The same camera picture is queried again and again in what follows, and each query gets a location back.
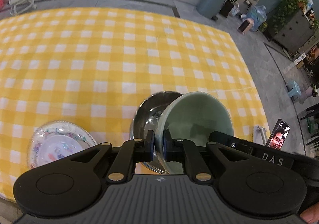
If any blue banded steel bowl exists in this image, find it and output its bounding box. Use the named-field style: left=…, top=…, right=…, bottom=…
left=130, top=91, right=184, bottom=174

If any yellow checkered tablecloth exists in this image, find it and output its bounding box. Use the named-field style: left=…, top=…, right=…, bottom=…
left=1, top=8, right=268, bottom=201

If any clear patterned glass plate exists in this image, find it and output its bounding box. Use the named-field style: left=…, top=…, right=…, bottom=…
left=28, top=120, right=97, bottom=169

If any grey trash bin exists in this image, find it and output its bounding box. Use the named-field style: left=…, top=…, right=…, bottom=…
left=196, top=0, right=226, bottom=19

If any white decorated plate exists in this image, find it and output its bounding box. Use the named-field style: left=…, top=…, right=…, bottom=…
left=36, top=134, right=83, bottom=166

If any pink space heater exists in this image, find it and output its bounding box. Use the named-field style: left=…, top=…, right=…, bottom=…
left=238, top=18, right=254, bottom=34

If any smartphone on stand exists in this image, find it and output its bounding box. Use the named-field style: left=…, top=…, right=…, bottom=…
left=266, top=119, right=290, bottom=150

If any small blue stool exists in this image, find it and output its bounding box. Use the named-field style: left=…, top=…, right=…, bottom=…
left=286, top=81, right=301, bottom=101

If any blue plastic bag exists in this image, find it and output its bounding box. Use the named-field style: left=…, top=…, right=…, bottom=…
left=246, top=6, right=267, bottom=32

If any grey drawer cabinet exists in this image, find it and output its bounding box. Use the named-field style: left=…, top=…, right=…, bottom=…
left=273, top=10, right=314, bottom=56

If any white rolling stool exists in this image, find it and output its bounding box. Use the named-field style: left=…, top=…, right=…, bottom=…
left=8, top=0, right=37, bottom=16

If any climbing green vine plant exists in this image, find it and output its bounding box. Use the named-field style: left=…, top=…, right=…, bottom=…
left=258, top=0, right=308, bottom=34

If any green ceramic bowl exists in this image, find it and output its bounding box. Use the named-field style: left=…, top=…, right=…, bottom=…
left=155, top=91, right=234, bottom=174

